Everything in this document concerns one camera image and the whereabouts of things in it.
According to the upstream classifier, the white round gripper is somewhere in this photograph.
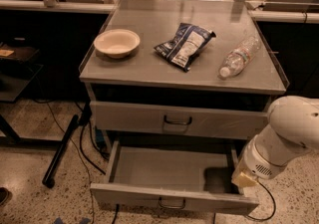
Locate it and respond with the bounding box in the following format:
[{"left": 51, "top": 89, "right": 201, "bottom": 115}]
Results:
[{"left": 231, "top": 125, "right": 309, "bottom": 188}]

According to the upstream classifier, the grey drawer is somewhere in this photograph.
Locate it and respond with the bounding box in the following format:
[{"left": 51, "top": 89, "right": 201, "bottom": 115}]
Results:
[
  {"left": 90, "top": 101, "right": 267, "bottom": 139},
  {"left": 91, "top": 139, "right": 258, "bottom": 215}
]

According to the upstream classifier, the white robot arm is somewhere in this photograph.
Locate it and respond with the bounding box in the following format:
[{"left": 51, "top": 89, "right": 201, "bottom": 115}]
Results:
[{"left": 231, "top": 96, "right": 319, "bottom": 188}]

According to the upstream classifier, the grey top drawer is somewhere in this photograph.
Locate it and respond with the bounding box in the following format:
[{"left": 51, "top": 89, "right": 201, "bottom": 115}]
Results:
[{"left": 90, "top": 101, "right": 267, "bottom": 139}]

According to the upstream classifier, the grey drawer cabinet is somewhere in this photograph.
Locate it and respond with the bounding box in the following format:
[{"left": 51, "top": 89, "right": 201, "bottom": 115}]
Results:
[{"left": 80, "top": 0, "right": 288, "bottom": 145}]

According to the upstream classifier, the clear plastic water bottle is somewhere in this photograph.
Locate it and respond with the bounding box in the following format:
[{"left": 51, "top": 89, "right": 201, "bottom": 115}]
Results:
[{"left": 218, "top": 36, "right": 261, "bottom": 80}]

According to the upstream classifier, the blue chip bag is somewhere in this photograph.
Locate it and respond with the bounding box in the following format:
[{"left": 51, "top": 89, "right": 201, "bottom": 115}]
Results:
[{"left": 155, "top": 23, "right": 216, "bottom": 73}]

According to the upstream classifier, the white bowl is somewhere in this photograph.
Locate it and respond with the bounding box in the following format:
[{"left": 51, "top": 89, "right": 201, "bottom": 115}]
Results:
[{"left": 94, "top": 29, "right": 141, "bottom": 59}]

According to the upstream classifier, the black table leg bar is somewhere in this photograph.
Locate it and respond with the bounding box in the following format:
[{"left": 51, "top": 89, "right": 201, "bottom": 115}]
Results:
[{"left": 42, "top": 114, "right": 79, "bottom": 188}]

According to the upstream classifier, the dark side table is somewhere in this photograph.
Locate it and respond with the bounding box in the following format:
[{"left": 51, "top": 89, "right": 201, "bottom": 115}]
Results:
[{"left": 0, "top": 38, "right": 43, "bottom": 103}]

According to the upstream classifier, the metal railing bar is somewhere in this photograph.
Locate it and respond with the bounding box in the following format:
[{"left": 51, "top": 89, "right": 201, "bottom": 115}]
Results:
[{"left": 0, "top": 0, "right": 116, "bottom": 14}]

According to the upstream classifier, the black floor cable loop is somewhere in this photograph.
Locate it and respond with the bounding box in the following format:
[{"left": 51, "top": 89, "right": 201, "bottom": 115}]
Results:
[{"left": 245, "top": 181, "right": 277, "bottom": 222}]

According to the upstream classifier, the black cable on floor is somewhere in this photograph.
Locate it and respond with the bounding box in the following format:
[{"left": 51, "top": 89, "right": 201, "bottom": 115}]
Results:
[{"left": 78, "top": 122, "right": 107, "bottom": 176}]

